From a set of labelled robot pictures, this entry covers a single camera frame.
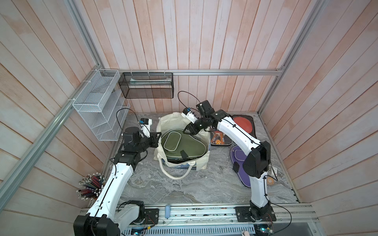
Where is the Deerway paddle set clear case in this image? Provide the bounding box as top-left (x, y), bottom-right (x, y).
top-left (210, 130), bottom-right (232, 146)

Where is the cream canvas tote bag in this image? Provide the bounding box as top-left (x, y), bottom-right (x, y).
top-left (154, 112), bottom-right (211, 180)

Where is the green paddle cover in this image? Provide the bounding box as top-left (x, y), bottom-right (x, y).
top-left (161, 129), bottom-right (208, 164)

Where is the red paddle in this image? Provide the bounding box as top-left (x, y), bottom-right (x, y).
top-left (231, 115), bottom-right (257, 138)

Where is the purple paddle cover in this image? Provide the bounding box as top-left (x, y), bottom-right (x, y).
top-left (230, 145), bottom-right (251, 188)

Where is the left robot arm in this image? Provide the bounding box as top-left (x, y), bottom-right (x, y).
top-left (73, 126), bottom-right (161, 236)

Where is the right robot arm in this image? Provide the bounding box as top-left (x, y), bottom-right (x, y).
top-left (182, 100), bottom-right (274, 222)

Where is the orange ping pong ball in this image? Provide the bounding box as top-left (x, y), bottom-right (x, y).
top-left (266, 176), bottom-right (276, 185)

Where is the small white card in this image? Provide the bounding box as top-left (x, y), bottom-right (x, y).
top-left (270, 166), bottom-right (277, 179)

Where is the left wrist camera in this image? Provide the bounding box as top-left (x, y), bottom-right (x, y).
top-left (139, 118), bottom-right (153, 138)

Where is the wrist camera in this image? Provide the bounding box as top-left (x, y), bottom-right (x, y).
top-left (139, 118), bottom-right (153, 138)
top-left (181, 108), bottom-right (198, 124)

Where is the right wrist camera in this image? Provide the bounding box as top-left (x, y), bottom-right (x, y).
top-left (181, 108), bottom-right (198, 124)

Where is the white wire mesh shelf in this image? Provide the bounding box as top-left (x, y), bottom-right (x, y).
top-left (73, 69), bottom-right (130, 142)

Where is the black mesh wall basket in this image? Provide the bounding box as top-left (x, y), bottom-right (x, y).
top-left (118, 72), bottom-right (174, 99)

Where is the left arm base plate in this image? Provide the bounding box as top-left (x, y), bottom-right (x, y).
top-left (131, 208), bottom-right (159, 225)

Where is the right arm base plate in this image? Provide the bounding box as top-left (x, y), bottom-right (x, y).
top-left (234, 206), bottom-right (277, 223)

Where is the aluminium front rail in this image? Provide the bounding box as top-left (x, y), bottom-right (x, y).
top-left (120, 204), bottom-right (323, 236)

